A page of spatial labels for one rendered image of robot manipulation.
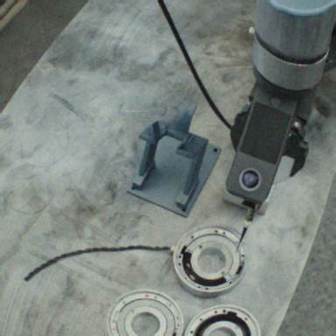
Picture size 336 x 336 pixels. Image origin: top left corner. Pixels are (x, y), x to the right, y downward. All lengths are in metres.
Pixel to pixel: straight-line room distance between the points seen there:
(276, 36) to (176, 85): 0.49
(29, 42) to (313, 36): 1.92
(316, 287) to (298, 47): 1.24
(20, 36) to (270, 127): 1.90
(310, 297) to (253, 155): 1.12
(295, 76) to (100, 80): 0.53
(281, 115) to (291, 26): 0.13
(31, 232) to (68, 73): 0.32
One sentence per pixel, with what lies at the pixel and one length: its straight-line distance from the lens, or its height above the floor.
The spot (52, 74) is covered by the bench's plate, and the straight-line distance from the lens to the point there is 0.94.
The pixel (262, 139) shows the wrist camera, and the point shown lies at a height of 1.08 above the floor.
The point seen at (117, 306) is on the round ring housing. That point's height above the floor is 0.83.
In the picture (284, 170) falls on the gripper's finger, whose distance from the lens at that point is 0.59.
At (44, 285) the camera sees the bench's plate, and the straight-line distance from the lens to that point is 0.74.
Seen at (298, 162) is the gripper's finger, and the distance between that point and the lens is 0.57.
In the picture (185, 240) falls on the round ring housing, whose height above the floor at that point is 0.83.
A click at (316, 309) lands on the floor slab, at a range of 1.58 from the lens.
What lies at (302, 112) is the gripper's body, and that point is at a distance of 0.53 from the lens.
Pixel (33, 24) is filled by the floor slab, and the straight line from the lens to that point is 2.33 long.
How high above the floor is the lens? 1.49
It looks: 60 degrees down
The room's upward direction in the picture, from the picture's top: 5 degrees counter-clockwise
